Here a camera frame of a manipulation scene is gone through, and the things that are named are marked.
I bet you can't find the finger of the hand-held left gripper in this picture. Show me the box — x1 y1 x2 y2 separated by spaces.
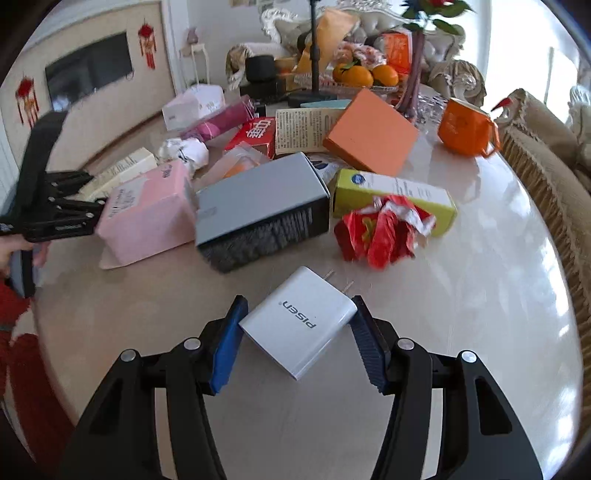
28 198 108 242
45 170 96 197

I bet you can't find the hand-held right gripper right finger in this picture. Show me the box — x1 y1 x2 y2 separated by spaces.
351 295 543 480

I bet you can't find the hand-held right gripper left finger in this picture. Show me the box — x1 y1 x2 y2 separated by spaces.
60 295 250 480

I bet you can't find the cream cardboard box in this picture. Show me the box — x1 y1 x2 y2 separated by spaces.
83 148 158 202

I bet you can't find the white charger adapter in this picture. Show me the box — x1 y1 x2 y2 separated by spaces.
239 266 358 380

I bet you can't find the pink cardboard box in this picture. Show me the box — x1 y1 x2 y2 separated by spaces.
96 161 199 270

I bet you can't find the person's left hand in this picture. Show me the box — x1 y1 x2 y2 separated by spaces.
0 237 51 278

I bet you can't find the red knot ornament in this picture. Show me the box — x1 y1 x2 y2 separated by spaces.
14 78 40 126
137 19 158 70

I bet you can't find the crumpled red wrapper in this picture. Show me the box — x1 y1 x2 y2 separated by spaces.
333 195 437 270

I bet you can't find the crumpled white tissue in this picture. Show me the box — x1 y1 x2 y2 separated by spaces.
158 137 210 176

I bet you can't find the white and pink pack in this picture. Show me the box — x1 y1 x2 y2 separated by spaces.
161 84 227 133

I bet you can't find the grey and black box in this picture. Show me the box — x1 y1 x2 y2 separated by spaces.
194 151 332 274

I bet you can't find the lime green box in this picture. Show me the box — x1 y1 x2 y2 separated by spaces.
331 168 458 238

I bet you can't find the magenta packet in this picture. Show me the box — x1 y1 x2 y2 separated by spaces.
180 95 257 144

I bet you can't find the clear plastic wrapper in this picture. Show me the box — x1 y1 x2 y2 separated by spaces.
203 142 271 184

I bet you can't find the small white side table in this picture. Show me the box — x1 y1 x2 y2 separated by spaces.
179 41 211 89

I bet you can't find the white and blue packet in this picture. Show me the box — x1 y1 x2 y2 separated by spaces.
310 157 343 186

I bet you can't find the red cardboard box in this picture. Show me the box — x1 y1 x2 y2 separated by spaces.
224 117 278 160

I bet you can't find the orange cardboard box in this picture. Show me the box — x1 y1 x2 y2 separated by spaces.
322 88 420 177

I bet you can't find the black round speaker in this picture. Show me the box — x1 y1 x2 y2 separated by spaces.
245 54 278 84

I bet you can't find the cream printed box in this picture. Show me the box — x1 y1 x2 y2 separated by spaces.
275 107 352 160

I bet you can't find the orange mug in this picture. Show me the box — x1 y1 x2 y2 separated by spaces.
437 98 502 159

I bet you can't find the light blue box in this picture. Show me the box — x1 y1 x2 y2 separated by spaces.
300 99 352 110

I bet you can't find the beige fringed cushion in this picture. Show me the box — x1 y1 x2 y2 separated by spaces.
498 88 591 296

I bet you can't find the glass fruit plate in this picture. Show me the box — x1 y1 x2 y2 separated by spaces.
293 73 403 94

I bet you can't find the orange fruit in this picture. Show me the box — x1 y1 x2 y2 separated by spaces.
332 62 374 89
372 65 400 88

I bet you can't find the black pole stand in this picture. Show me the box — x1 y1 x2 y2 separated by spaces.
287 0 341 108

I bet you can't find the purple glass vase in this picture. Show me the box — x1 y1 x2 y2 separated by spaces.
394 31 428 112

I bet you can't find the yellow paper bag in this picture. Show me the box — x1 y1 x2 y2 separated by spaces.
295 8 361 75

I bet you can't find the orange packet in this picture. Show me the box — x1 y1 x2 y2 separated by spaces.
382 32 414 75

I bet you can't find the carved white sofa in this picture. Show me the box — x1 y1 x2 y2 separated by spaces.
226 0 488 108

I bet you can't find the red flower bouquet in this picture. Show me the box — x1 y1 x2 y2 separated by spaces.
399 0 476 36

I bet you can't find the wall television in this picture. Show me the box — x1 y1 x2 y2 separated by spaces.
45 31 135 112

